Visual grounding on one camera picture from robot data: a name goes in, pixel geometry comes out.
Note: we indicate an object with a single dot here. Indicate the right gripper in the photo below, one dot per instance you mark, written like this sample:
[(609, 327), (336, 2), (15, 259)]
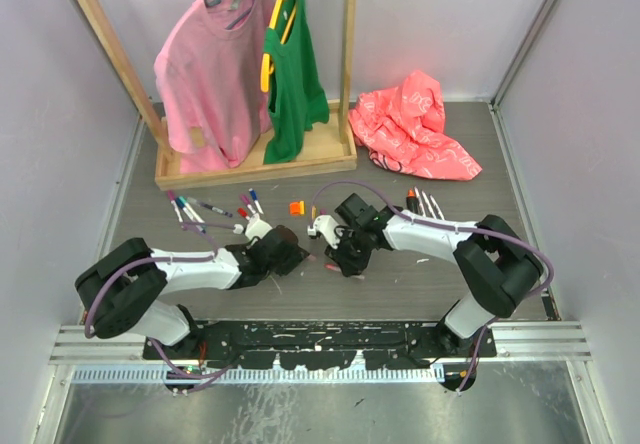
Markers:
[(349, 267)]

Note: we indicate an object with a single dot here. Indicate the pink pen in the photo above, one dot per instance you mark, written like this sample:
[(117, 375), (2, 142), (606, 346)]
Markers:
[(335, 268)]

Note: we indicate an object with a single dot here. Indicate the orange highlighter cap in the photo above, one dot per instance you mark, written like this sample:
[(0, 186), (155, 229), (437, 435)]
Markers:
[(297, 208)]

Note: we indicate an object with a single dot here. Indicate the black highlighter body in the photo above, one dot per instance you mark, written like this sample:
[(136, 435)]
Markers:
[(412, 202)]

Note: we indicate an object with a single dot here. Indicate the yellow capped white pen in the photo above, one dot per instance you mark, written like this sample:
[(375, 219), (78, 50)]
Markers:
[(421, 204)]

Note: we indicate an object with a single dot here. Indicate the yellow capped marker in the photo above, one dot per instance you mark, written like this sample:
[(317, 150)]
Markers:
[(431, 209)]

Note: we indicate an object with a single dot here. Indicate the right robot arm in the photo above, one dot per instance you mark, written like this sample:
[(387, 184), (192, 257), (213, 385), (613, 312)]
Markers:
[(498, 268)]

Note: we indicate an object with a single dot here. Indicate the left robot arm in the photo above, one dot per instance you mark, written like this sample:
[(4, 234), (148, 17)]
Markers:
[(121, 292)]

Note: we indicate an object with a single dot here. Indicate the dark purple pen at left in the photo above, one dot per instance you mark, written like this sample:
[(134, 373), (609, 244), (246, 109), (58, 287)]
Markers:
[(209, 207)]

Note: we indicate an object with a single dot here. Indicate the wooden clothes rack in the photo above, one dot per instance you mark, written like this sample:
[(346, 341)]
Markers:
[(328, 148)]

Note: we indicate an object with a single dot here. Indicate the red capped marker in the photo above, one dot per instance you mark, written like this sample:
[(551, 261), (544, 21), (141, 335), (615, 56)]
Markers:
[(243, 213)]

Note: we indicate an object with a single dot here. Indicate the coral printed cloth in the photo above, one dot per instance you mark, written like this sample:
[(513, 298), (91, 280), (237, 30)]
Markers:
[(403, 129)]

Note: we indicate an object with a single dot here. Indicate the green tank top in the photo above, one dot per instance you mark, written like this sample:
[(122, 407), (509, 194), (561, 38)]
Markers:
[(297, 99)]

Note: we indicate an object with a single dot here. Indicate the yellow hanger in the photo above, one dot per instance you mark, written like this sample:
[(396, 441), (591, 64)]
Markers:
[(281, 23)]

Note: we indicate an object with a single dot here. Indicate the pink t-shirt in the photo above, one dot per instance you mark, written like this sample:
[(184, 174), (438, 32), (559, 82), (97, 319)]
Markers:
[(208, 78)]

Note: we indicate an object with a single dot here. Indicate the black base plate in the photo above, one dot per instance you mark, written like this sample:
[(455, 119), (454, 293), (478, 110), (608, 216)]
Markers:
[(261, 345)]

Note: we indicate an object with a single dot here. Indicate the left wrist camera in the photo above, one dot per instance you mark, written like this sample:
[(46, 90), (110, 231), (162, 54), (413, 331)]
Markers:
[(257, 227)]

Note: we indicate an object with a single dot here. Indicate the slotted cable duct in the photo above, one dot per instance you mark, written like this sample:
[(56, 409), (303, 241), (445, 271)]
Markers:
[(162, 374)]

